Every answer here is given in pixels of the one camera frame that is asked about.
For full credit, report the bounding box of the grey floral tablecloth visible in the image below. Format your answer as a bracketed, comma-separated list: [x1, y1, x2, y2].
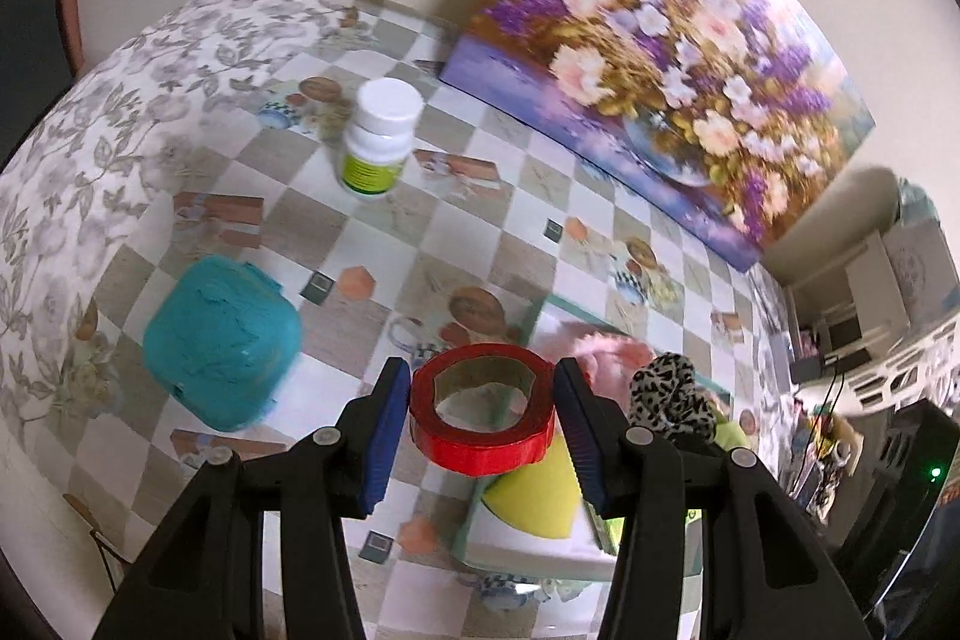
[0, 0, 361, 431]

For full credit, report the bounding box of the leopard print scrunchie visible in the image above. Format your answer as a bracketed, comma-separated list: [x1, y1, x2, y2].
[628, 351, 717, 442]

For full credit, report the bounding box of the red tape roll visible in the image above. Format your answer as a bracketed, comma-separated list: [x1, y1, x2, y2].
[409, 344, 560, 477]

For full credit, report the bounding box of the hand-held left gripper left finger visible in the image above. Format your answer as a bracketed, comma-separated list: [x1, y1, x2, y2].
[90, 356, 412, 640]

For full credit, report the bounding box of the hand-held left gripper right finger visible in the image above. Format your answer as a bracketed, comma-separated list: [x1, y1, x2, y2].
[553, 356, 875, 640]

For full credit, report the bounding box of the white pill bottle green label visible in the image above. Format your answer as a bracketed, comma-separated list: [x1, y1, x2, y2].
[339, 77, 425, 200]

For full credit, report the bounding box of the yellow-green rubber glove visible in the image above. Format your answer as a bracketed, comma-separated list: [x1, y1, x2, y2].
[712, 419, 751, 453]

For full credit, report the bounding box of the white shelf unit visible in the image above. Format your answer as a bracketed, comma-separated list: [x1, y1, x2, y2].
[780, 175, 960, 420]

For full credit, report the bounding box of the dark cabinet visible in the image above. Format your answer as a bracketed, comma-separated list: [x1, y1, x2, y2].
[0, 0, 76, 161]

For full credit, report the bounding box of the flower painting canvas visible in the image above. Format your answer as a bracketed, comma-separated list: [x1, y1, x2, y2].
[439, 0, 877, 274]

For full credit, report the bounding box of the yellow sponge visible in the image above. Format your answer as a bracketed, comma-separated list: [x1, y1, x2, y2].
[481, 434, 590, 540]

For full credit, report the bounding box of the pink fluffy cloth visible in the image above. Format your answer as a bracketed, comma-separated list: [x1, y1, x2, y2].
[559, 321, 657, 401]

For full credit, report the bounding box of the teal plastic container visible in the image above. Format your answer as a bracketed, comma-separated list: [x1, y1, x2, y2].
[142, 256, 302, 431]

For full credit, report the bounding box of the white tray green rim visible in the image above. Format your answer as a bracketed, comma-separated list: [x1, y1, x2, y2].
[454, 299, 758, 585]

